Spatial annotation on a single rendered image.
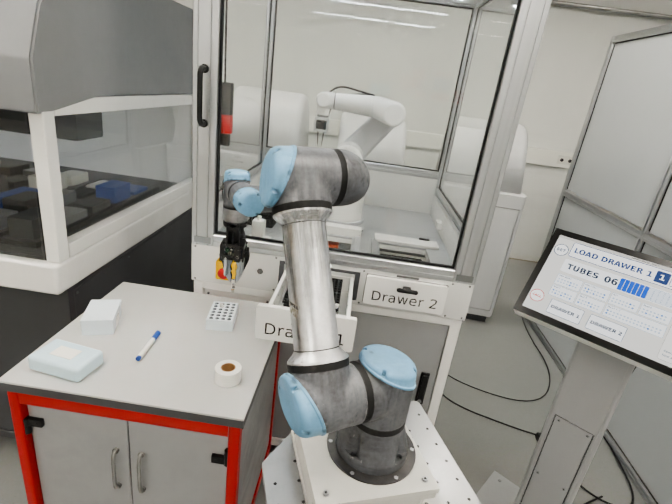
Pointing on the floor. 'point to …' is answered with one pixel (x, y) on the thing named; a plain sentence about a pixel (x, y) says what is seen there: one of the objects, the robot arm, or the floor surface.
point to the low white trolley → (150, 409)
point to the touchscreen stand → (567, 432)
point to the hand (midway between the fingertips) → (233, 277)
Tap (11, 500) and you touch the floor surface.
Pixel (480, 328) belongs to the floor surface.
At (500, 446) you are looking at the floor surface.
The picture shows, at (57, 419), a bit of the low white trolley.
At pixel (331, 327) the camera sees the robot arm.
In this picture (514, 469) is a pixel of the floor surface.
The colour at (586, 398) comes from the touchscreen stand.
